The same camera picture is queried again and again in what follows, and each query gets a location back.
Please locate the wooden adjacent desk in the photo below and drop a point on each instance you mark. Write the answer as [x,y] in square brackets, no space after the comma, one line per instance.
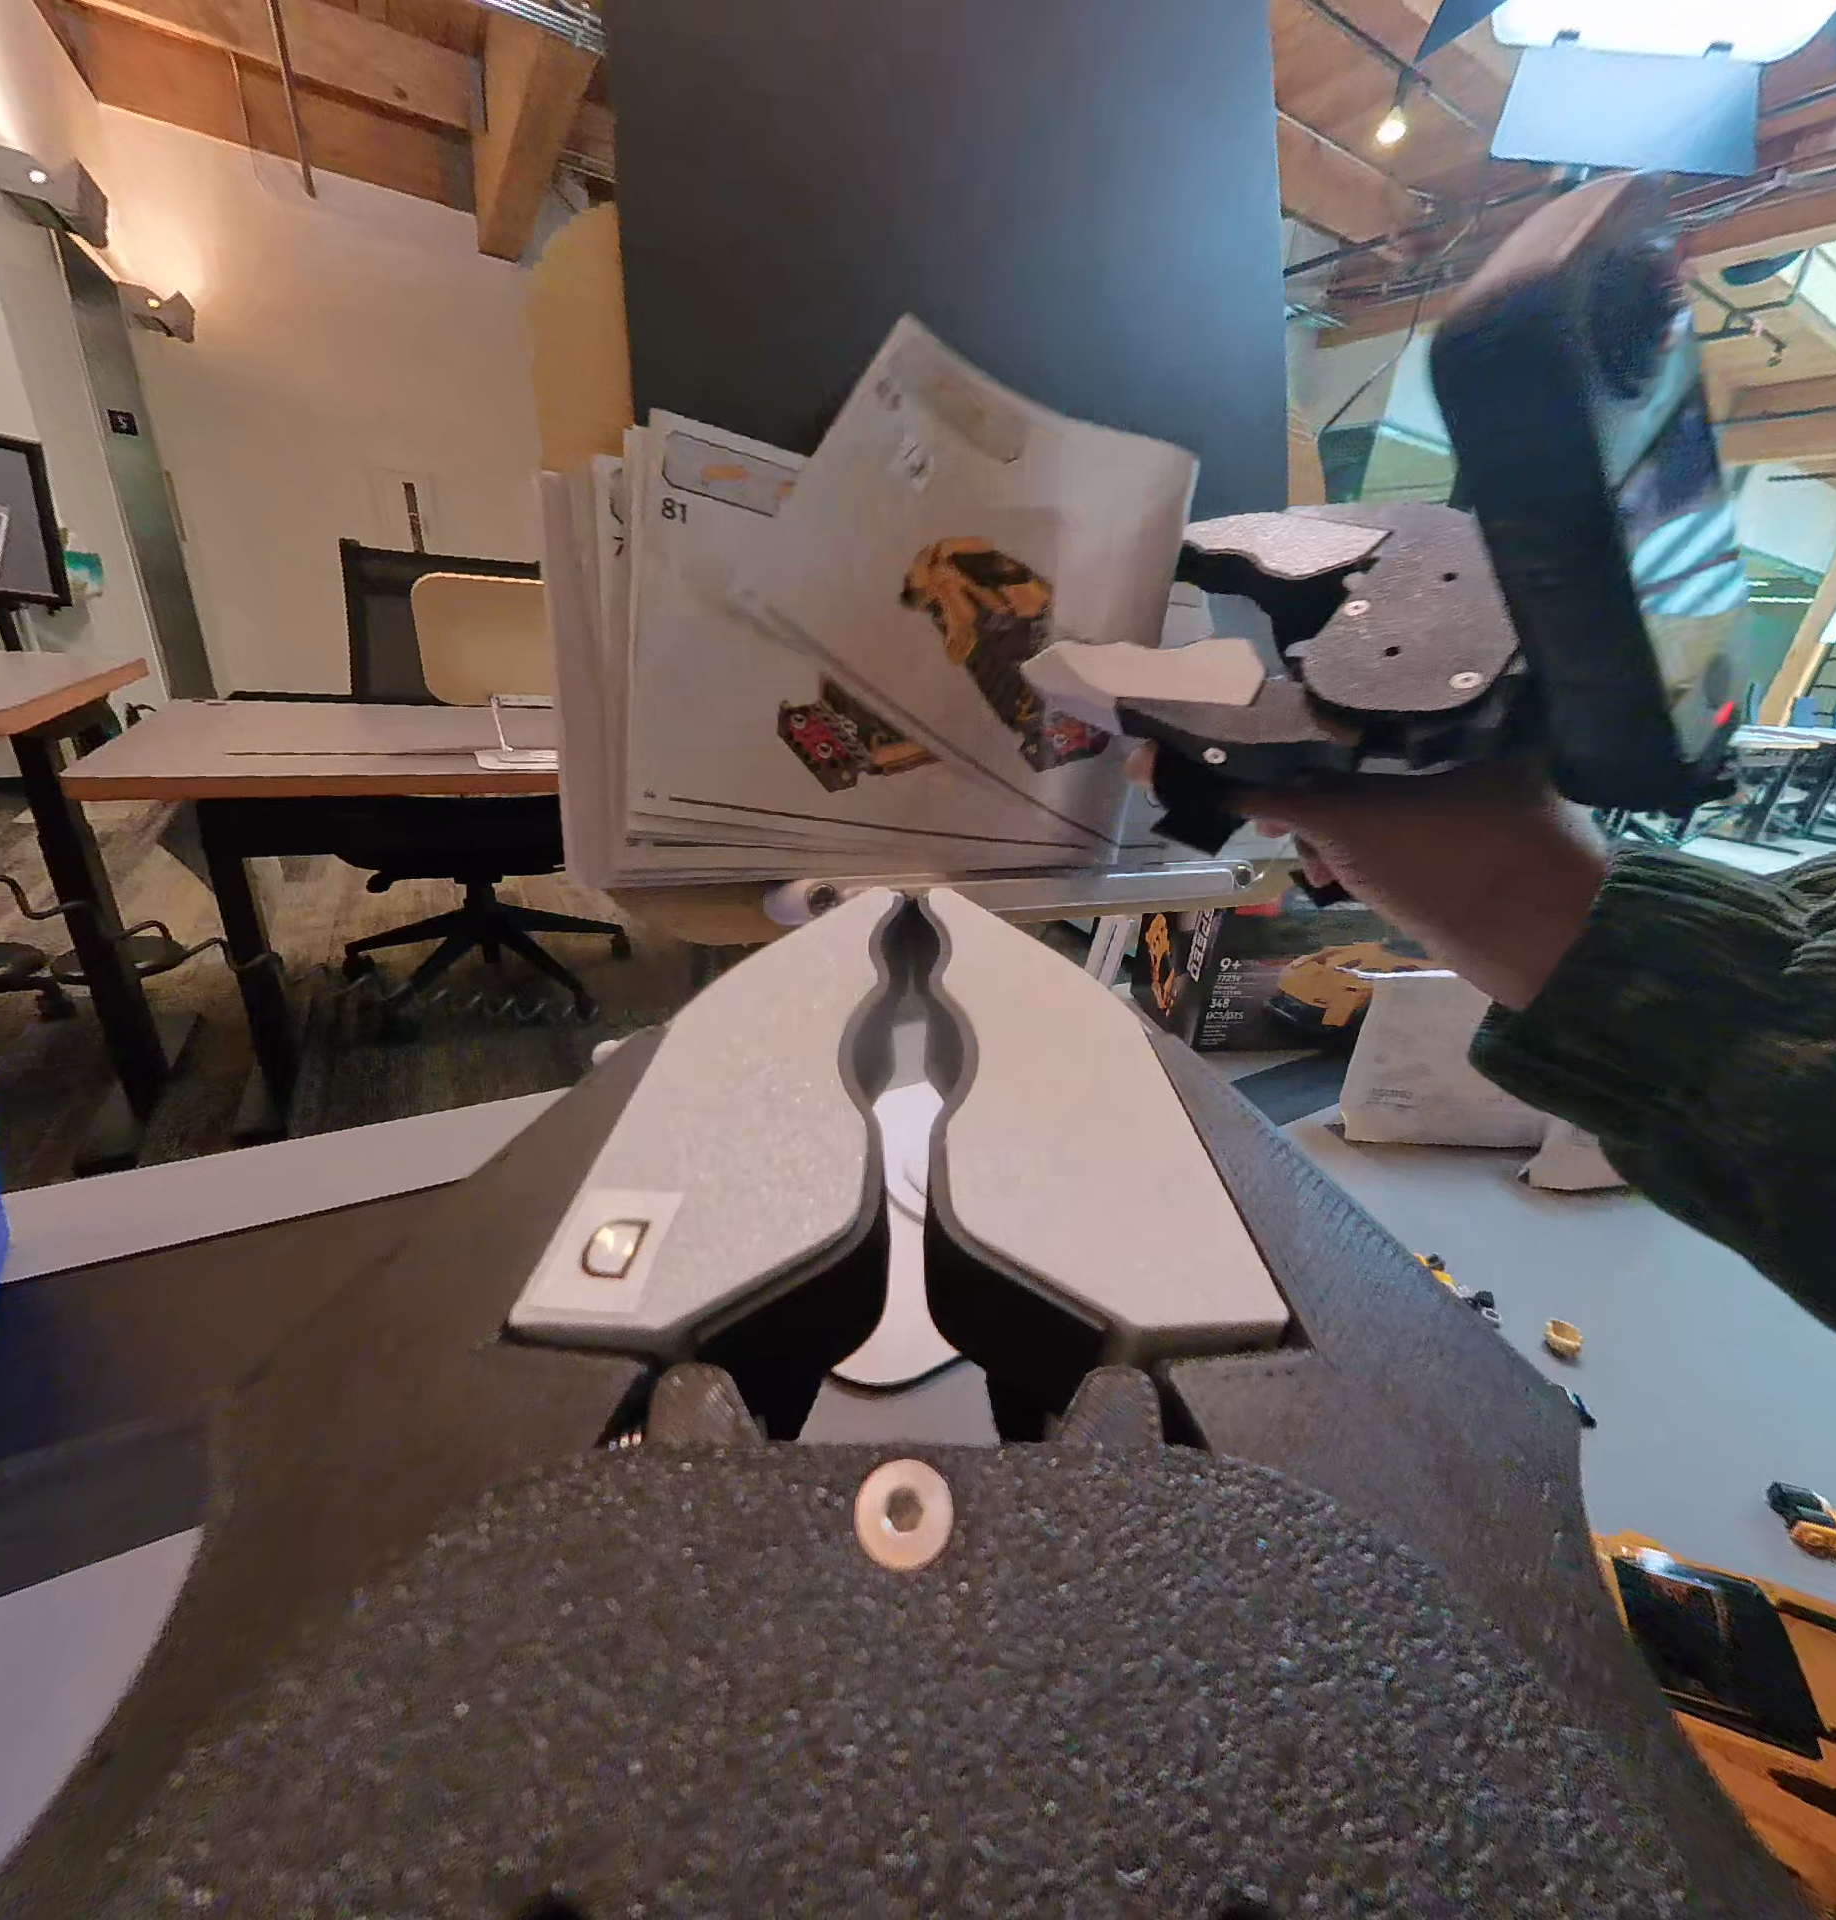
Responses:
[257,752]

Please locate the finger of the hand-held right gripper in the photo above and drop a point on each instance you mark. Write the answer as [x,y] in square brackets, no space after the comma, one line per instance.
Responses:
[1157,675]
[1302,543]

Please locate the lego set box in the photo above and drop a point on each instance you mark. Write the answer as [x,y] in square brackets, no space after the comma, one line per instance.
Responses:
[1263,992]

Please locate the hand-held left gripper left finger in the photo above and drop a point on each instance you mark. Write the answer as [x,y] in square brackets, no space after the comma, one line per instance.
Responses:
[708,1155]

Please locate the studio light panel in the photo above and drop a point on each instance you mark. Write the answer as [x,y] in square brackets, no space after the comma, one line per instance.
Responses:
[1622,90]

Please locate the black backdrop panel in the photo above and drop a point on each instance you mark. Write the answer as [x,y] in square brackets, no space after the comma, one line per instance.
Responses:
[933,180]

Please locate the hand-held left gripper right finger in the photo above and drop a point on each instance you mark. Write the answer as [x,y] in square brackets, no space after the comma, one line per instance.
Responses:
[1098,1172]

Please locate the white book stand tray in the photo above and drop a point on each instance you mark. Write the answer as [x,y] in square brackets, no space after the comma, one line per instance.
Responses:
[1037,888]

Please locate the large white paper bag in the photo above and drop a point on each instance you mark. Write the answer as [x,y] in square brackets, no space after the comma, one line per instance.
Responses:
[1428,1067]

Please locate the black office chair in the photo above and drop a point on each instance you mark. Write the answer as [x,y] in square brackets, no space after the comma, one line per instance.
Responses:
[452,887]

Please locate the lego instruction booklet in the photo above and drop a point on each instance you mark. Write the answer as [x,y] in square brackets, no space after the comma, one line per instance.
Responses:
[737,647]

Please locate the yellow black lego car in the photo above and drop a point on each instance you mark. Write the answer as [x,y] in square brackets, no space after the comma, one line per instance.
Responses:
[1803,1682]

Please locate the display screen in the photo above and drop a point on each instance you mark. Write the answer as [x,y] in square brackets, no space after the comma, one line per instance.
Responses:
[12,517]

